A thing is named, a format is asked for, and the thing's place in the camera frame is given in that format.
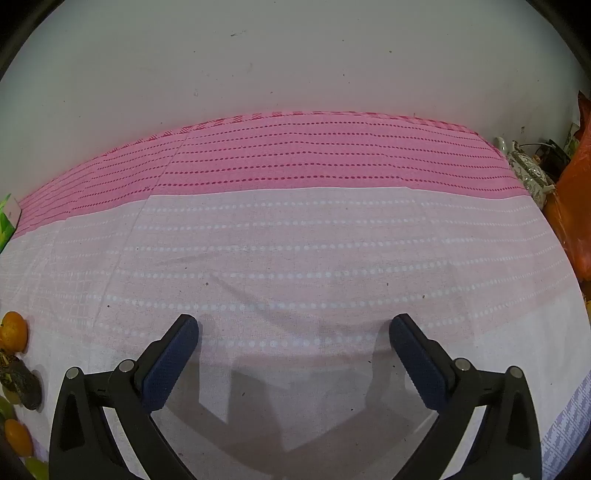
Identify white patterned ceramic teapot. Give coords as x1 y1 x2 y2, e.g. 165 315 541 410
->
495 136 555 208

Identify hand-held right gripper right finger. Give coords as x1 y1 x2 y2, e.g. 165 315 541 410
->
389 313 543 480

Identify green tissue box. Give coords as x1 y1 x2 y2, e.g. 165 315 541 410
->
0 193 23 254

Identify black object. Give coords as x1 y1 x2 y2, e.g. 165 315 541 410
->
538 138 573 178

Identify large orange mandarin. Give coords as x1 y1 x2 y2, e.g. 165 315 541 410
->
0 311 29 354

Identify yellow-green fruit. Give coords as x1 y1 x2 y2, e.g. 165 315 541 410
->
21 455 51 480

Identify dark brown wrinkled fruit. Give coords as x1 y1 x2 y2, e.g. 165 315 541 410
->
0 353 43 411

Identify orange plastic bag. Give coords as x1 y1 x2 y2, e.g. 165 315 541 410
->
542 92 591 273

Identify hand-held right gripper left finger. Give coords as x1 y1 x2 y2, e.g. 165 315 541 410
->
48 314 200 480

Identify small orange mandarin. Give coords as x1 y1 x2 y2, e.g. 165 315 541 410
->
4 418 34 457

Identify pink purple patterned tablecloth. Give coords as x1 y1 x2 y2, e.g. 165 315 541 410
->
0 110 591 480

